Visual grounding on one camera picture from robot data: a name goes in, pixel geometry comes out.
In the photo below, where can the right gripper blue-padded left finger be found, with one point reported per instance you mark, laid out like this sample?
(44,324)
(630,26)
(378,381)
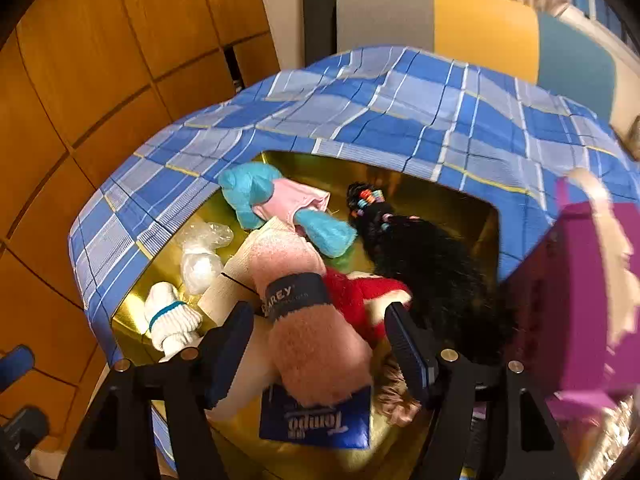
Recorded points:
(220,354)

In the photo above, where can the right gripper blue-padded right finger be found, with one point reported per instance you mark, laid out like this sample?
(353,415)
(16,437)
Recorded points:
(412,347)

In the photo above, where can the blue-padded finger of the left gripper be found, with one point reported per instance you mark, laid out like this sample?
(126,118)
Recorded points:
(14,365)
(22,433)

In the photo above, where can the white sock blue stripe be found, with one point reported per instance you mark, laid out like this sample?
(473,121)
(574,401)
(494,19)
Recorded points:
(172,324)

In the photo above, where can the red white christmas sock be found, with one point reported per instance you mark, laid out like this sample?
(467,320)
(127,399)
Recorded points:
(362,299)

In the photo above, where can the blue tempo tissue pack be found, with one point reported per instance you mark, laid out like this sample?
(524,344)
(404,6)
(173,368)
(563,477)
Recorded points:
(345,425)

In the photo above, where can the pink towel blue band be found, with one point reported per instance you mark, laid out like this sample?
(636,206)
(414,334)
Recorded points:
(321,358)

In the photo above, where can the blue plush toy pink shirt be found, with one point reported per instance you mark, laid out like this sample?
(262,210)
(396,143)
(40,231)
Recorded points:
(258,192)

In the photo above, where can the beige long sock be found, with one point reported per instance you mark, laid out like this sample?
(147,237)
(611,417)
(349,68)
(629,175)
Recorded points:
(232,299)

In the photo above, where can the brown satin scrunchie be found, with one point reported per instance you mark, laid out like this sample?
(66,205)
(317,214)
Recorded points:
(392,397)

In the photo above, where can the clear plastic bag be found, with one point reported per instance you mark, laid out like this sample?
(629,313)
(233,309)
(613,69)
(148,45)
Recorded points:
(200,263)

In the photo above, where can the gold metal tin tray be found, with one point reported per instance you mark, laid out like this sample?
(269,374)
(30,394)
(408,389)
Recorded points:
(393,450)

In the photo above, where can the purple paper carton box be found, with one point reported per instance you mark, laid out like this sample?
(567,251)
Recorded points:
(577,296)

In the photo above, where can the ornate silver tissue box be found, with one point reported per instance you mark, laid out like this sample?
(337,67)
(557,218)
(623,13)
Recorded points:
(600,431)

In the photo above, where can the blue plaid bed sheet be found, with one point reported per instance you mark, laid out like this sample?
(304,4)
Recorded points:
(494,136)

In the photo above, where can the grey yellow blue headboard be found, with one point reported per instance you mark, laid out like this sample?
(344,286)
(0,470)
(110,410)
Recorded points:
(502,35)

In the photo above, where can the black rolled mat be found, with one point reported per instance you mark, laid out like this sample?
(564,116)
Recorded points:
(319,28)

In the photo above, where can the window with white frame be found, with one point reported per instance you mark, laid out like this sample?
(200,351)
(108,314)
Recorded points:
(598,20)

